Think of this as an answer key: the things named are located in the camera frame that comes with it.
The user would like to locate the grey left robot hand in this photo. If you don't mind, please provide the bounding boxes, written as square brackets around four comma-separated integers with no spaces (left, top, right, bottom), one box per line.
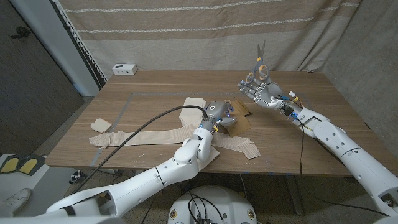
[203,99,239,128]

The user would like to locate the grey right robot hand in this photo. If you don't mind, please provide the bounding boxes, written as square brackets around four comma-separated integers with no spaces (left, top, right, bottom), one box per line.
[238,78,287,110]

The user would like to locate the brown paper bag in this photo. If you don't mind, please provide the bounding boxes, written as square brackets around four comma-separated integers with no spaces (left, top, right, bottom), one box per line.
[222,98,252,138]

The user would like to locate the cream cloth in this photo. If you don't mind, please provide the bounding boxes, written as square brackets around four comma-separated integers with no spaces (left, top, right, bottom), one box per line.
[179,97,221,172]

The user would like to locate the grey yellow scissors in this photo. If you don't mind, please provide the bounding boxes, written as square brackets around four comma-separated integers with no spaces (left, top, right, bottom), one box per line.
[245,39,270,85]

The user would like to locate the long ribbed beige cloth strip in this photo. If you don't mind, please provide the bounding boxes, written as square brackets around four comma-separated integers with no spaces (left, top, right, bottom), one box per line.
[88,124,261,160]

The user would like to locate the small beige cloth scrap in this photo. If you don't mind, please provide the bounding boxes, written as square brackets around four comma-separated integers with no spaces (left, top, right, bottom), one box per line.
[90,118,113,134]

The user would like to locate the beige striped backdrop curtain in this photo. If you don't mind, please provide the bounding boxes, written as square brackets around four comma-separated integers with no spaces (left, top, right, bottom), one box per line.
[57,0,363,80]

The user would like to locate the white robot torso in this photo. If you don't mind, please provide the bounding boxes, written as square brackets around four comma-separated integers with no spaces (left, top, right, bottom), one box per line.
[167,185,258,224]

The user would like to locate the grey table leg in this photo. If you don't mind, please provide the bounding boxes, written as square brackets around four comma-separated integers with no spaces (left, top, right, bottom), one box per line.
[284,175,304,216]

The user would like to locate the white power strip box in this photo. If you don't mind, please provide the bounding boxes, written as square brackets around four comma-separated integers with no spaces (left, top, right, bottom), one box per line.
[112,63,139,76]

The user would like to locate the small black white caster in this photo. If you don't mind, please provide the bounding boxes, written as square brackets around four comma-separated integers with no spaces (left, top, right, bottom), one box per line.
[70,169,88,184]

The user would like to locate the dark grey door panel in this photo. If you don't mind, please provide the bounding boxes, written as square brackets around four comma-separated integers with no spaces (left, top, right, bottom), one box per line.
[0,0,85,156]

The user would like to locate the yellow black pedal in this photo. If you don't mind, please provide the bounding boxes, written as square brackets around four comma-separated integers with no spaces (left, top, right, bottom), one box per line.
[0,156,20,174]
[19,154,46,175]

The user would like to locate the white shoe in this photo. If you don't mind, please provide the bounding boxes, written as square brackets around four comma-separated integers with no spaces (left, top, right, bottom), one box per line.
[0,187,32,216]

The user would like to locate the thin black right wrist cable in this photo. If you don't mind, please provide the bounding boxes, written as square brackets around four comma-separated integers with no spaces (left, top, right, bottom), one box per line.
[297,119,389,217]

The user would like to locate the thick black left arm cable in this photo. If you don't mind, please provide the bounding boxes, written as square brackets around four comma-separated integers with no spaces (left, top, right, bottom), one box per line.
[73,105,209,194]

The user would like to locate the black torso cable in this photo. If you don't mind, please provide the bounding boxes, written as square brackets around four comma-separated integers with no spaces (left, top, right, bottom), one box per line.
[185,192,225,224]

